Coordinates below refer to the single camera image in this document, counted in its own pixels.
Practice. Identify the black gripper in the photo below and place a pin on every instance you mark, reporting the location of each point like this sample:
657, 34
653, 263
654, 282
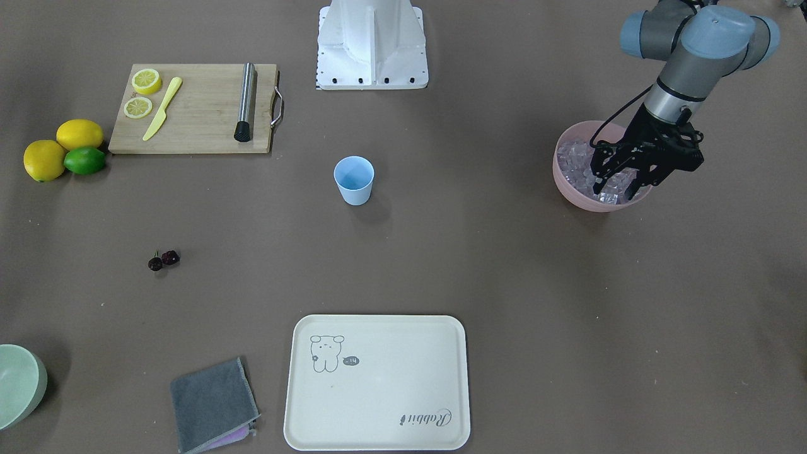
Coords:
643, 132

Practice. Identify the dark red cherry pair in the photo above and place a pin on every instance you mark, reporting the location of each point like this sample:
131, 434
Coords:
161, 260

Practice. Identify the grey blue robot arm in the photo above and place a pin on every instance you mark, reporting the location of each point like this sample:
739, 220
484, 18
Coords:
699, 42

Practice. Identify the pink bowl of ice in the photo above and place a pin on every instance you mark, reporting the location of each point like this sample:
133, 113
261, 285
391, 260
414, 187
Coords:
572, 174

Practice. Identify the light blue plastic cup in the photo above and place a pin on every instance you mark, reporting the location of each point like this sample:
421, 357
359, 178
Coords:
354, 176

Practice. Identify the cream rabbit serving tray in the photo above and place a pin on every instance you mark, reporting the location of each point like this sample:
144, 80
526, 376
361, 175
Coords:
378, 382

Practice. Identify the steel muddler black tip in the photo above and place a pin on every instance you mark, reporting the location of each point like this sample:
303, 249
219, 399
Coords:
243, 131

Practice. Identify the wooden cutting board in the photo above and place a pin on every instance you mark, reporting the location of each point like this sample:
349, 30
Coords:
202, 116

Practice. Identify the yellow plastic knife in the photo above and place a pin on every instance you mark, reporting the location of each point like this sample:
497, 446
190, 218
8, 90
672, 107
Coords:
161, 113

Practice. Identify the grey folded cloth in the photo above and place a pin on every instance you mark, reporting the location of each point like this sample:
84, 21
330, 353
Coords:
213, 407

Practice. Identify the upper lemon half slice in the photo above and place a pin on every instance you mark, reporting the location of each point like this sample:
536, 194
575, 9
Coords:
146, 81

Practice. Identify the lemon half slice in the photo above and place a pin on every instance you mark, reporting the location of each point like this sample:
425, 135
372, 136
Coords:
146, 81
137, 107

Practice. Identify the lower lemon half slice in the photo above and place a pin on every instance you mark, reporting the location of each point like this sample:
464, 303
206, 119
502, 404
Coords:
137, 107

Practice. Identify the green lime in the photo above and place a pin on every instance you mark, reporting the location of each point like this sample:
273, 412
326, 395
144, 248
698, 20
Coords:
85, 160

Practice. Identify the upper whole yellow lemon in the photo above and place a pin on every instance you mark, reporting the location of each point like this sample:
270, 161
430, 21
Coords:
79, 133

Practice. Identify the whole yellow lemon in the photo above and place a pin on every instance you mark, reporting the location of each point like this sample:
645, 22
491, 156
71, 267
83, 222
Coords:
44, 160
79, 133

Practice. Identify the lower whole yellow lemon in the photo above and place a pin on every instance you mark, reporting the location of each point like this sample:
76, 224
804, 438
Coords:
44, 160

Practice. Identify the mint green bowl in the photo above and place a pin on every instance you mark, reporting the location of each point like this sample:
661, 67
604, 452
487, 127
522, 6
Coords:
24, 380

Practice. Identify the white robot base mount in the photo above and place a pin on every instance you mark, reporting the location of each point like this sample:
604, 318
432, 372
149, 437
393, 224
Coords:
371, 45

